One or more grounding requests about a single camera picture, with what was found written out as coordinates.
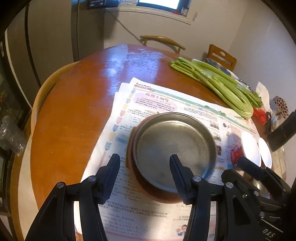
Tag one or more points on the blue patterned bowl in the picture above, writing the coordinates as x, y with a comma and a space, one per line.
245, 84

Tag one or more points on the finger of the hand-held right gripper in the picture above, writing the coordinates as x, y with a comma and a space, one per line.
248, 165
233, 177

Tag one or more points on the square-back wooden chair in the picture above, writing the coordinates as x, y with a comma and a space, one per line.
219, 55

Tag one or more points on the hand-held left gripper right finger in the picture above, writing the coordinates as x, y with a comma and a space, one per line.
182, 183

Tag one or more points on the brown dotted object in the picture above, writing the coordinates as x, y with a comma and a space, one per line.
281, 105

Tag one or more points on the light wooden chair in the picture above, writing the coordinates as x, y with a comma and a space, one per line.
44, 92

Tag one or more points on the printed newspaper sheets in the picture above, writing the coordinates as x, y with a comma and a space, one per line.
161, 102

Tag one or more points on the metal basin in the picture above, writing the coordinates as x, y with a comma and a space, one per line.
217, 64

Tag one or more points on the celery bunch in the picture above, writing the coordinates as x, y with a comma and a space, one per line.
219, 85

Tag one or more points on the small bottle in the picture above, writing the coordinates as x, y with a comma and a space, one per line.
185, 11

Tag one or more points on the clear plastic bag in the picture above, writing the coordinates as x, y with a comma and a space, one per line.
11, 136

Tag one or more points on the curved-back wooden chair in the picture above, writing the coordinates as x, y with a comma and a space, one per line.
161, 39

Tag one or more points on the grey refrigerator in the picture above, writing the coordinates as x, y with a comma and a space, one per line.
46, 46

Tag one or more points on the window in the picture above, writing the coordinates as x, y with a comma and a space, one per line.
159, 4

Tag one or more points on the black thermos bottle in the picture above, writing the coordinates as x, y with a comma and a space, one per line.
282, 136

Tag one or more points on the red paper bowl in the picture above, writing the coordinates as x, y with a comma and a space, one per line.
249, 146
265, 153

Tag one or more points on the orange shell-shaped plate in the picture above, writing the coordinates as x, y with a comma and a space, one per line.
157, 197

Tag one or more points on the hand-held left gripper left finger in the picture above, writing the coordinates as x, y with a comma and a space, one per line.
111, 178

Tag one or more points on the round metal plate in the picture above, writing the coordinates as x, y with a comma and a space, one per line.
166, 136

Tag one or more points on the black box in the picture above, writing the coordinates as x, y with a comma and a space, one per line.
97, 3

